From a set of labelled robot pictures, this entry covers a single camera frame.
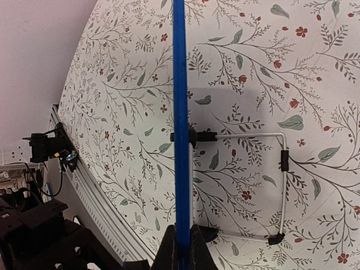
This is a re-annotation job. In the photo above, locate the floral patterned table mat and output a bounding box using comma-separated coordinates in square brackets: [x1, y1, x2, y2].
[61, 1, 359, 269]

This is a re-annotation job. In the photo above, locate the wire whiteboard stand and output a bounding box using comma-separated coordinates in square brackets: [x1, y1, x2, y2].
[170, 128, 290, 246]

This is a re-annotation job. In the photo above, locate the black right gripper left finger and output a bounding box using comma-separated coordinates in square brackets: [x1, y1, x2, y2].
[150, 224, 178, 270]

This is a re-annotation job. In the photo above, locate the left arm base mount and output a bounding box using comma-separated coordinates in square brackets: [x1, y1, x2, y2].
[24, 122, 79, 173]

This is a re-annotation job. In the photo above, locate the small blue-framed whiteboard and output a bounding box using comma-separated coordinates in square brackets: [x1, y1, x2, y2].
[173, 1, 191, 269]

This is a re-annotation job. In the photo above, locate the front aluminium rail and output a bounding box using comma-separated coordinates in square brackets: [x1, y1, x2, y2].
[52, 98, 166, 260]

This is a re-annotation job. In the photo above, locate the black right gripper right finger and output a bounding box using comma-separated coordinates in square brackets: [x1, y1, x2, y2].
[188, 224, 218, 270]

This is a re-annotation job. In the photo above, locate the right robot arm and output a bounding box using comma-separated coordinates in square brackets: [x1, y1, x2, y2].
[1, 188, 217, 269]

